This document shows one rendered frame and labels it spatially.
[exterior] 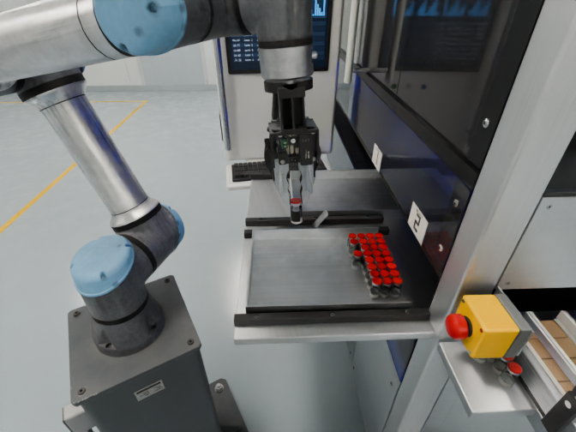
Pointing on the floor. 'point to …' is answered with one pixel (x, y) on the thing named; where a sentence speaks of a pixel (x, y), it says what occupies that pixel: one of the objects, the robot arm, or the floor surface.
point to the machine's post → (501, 197)
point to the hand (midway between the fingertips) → (295, 195)
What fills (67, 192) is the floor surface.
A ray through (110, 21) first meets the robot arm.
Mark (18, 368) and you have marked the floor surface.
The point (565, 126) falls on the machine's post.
